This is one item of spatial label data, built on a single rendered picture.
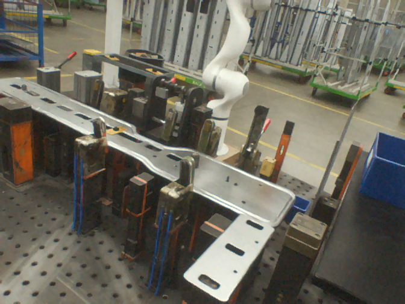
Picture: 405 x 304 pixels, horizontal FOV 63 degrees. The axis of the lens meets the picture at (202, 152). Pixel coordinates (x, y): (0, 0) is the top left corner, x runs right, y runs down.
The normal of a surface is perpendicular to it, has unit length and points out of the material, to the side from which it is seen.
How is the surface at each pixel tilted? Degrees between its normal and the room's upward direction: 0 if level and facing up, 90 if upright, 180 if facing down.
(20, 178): 90
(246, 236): 0
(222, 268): 0
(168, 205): 90
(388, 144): 90
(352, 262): 0
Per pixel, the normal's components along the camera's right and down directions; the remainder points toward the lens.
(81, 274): 0.18, -0.89
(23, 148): 0.85, 0.36
